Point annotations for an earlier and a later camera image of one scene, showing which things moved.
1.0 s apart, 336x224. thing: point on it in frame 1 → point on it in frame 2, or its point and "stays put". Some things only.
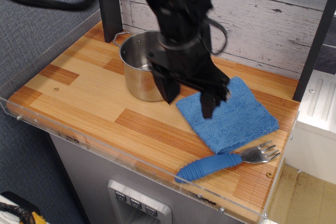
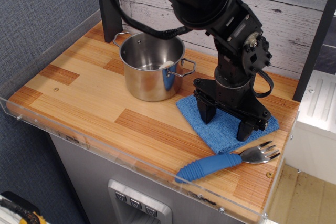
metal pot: x=134 y=48 stays put
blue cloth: x=240 y=118 stays put
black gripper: x=187 y=60 → x=233 y=91
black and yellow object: x=27 y=212 stays put
